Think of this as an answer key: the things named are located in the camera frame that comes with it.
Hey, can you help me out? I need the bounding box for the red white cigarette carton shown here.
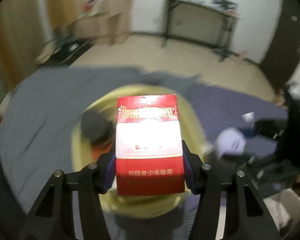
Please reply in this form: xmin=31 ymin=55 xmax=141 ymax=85
xmin=115 ymin=94 xmax=185 ymax=196

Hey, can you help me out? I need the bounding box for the small red lighter box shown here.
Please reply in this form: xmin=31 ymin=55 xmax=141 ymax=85
xmin=91 ymin=142 xmax=114 ymax=162

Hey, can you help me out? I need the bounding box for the yellow oval tray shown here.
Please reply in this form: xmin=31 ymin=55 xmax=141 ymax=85
xmin=71 ymin=85 xmax=208 ymax=219

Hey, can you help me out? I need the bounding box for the black foam cylinder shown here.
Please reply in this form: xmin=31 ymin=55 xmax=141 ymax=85
xmin=81 ymin=109 xmax=114 ymax=147

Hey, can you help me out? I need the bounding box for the lavender plush toy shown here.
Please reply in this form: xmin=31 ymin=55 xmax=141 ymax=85
xmin=215 ymin=127 xmax=247 ymax=159

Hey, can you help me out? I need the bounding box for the purple tablecloth with triangles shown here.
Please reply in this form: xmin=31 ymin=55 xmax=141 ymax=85
xmin=185 ymin=83 xmax=291 ymax=240

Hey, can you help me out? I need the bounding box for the grey cloth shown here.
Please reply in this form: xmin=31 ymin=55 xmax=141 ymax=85
xmin=0 ymin=64 xmax=201 ymax=213

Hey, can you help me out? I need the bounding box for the dark door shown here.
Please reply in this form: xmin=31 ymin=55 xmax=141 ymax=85
xmin=260 ymin=0 xmax=300 ymax=93

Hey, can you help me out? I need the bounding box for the black open suitcase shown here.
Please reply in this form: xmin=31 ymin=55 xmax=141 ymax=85
xmin=36 ymin=38 xmax=93 ymax=68

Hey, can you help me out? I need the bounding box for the black folding table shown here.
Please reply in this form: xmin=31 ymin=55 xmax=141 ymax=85
xmin=161 ymin=0 xmax=238 ymax=62

